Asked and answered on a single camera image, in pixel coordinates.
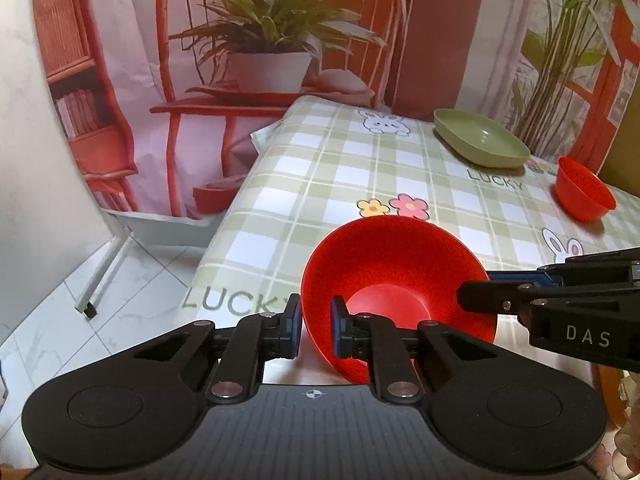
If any red bowl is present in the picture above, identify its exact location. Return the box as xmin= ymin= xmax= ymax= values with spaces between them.
xmin=553 ymin=156 xmax=617 ymax=223
xmin=300 ymin=216 xmax=497 ymax=384

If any green square plate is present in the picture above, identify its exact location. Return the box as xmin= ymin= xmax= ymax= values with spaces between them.
xmin=434 ymin=108 xmax=530 ymax=169

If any wooden headboard panel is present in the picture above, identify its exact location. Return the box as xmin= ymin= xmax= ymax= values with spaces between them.
xmin=599 ymin=108 xmax=640 ymax=195

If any white backdrop stand leg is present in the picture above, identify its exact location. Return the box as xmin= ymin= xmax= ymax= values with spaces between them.
xmin=75 ymin=226 xmax=131 ymax=320

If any green plaid bunny tablecloth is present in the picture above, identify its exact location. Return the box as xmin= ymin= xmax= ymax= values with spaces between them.
xmin=179 ymin=95 xmax=640 ymax=480

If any printed room backdrop cloth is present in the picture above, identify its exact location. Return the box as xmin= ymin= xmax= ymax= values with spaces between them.
xmin=32 ymin=0 xmax=639 ymax=221

